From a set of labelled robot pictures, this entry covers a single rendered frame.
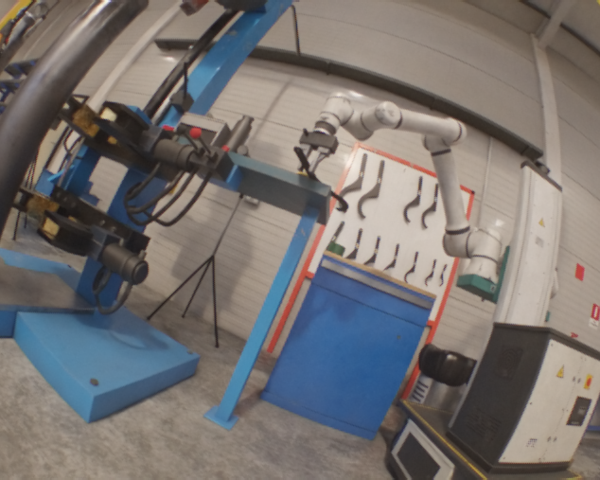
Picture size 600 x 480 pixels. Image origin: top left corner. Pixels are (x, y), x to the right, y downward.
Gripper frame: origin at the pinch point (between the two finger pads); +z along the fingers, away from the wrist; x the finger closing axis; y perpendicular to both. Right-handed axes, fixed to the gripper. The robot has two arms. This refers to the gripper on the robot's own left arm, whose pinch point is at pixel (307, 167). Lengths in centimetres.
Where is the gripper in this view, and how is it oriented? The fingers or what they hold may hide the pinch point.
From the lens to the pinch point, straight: 99.0
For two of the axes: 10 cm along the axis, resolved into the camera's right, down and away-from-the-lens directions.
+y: -3.0, -3.0, -9.1
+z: -3.9, 9.0, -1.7
